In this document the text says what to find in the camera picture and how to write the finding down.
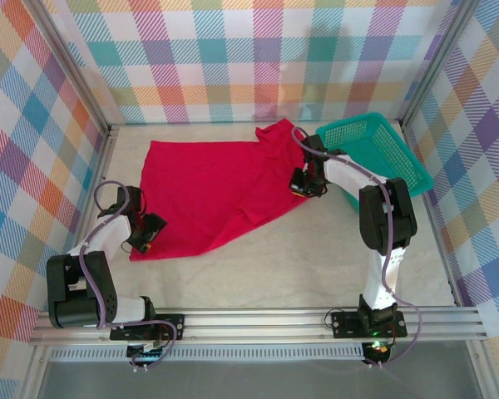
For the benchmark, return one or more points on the red t-shirt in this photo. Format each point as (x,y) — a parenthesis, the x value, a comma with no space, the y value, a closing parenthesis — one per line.
(208,187)

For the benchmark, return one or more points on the long aluminium mounting rail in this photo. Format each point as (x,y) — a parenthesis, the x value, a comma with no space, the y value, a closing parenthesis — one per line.
(253,324)

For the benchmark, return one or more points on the teal plastic mesh basket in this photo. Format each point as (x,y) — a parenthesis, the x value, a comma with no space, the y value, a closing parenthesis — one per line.
(395,154)

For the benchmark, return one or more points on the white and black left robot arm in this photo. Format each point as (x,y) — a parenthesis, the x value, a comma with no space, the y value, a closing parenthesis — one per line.
(72,291)

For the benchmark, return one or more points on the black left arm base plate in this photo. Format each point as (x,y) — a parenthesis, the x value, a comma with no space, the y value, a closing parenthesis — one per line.
(170,326)

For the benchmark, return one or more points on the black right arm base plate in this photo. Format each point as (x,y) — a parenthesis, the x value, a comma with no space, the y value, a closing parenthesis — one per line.
(345,326)

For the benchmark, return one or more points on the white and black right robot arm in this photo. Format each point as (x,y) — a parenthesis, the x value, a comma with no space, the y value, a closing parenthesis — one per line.
(382,216)

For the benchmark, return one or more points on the aluminium table side rail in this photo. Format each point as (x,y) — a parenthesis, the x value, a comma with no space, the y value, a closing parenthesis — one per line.
(431,208)
(96,166)

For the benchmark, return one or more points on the aluminium frame leg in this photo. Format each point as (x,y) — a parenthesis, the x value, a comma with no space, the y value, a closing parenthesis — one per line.
(482,374)
(33,374)

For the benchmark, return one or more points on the aluminium frame post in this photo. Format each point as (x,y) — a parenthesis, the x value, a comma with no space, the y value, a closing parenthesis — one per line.
(72,66)
(436,62)

